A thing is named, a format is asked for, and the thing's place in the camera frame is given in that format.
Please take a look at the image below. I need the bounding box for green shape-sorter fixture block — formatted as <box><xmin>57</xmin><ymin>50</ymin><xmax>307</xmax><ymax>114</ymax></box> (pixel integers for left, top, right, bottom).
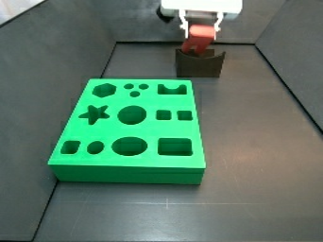
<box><xmin>48</xmin><ymin>78</ymin><xmax>205</xmax><ymax>184</ymax></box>

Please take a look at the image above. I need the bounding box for black curved support bracket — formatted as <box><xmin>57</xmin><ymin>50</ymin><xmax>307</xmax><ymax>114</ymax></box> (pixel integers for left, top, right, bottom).
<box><xmin>174</xmin><ymin>49</ymin><xmax>225</xmax><ymax>78</ymax></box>

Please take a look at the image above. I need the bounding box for red square-circle object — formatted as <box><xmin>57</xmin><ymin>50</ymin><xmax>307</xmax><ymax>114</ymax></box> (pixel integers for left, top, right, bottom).
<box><xmin>181</xmin><ymin>25</ymin><xmax>216</xmax><ymax>55</ymax></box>

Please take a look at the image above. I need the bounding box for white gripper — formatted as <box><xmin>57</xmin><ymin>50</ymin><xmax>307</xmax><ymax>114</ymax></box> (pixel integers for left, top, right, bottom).
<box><xmin>157</xmin><ymin>0</ymin><xmax>242</xmax><ymax>32</ymax></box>

